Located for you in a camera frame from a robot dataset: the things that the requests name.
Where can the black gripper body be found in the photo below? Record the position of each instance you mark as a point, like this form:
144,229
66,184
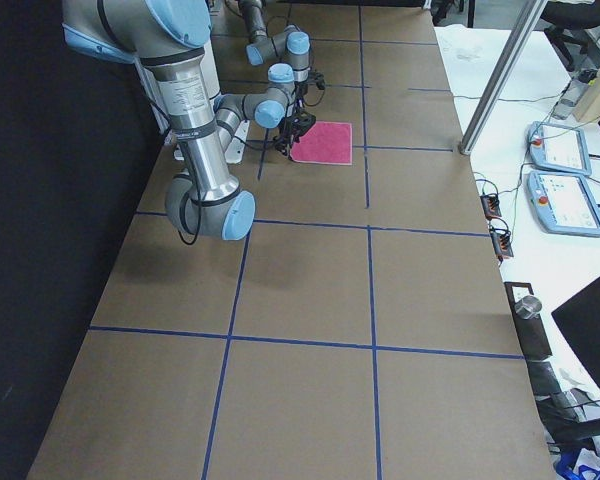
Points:
293,124

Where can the pink red towel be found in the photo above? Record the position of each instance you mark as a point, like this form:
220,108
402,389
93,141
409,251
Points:
326,143

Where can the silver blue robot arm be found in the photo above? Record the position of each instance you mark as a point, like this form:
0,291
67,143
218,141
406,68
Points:
169,38
291,44

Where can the upper orange black connector box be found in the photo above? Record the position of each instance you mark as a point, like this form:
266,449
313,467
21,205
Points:
491,206

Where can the orange black connector box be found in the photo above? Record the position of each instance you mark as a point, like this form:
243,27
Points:
501,242
491,206

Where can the brown paper table cover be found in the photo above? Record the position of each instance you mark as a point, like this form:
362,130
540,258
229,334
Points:
361,330

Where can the lower orange black connector box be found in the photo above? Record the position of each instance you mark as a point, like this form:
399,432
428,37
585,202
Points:
501,242

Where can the upper teach pendant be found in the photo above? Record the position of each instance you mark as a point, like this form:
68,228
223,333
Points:
559,148

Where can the teach pendant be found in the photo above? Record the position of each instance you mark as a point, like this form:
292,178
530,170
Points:
559,148
563,203

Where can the lower teach pendant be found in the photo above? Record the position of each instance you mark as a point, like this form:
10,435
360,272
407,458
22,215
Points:
563,203

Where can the black office chair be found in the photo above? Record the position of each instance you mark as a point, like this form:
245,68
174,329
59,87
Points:
573,16

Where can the silver metal cylinder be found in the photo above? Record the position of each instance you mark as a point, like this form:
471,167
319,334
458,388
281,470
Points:
527,307

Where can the black flat plate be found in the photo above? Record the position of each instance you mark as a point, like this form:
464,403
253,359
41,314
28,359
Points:
531,333

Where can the aluminium frame post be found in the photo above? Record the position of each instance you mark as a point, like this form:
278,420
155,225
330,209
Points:
513,48

